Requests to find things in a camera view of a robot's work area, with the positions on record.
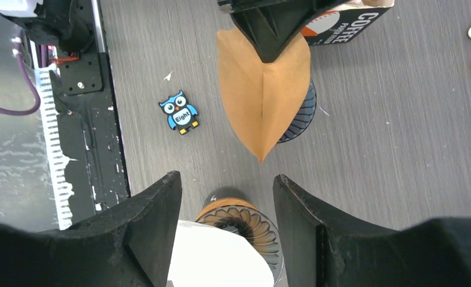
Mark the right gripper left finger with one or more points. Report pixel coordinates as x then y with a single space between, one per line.
129 244

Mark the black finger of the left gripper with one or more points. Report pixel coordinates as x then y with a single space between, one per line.
270 25

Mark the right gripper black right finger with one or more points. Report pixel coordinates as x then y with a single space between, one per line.
325 246

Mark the grey ribbed dripper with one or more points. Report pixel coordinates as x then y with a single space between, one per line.
254 226

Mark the white paper coffee filter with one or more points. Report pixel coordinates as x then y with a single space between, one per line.
203 255

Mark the brown paper coffee filter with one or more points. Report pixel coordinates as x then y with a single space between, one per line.
261 99

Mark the orange coffee filter bag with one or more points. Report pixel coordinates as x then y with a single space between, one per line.
344 22

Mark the blue ribbed dripper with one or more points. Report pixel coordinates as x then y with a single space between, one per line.
304 116

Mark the blue owl toy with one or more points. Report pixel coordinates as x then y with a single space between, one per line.
181 115

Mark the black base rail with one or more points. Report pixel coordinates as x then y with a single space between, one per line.
78 109

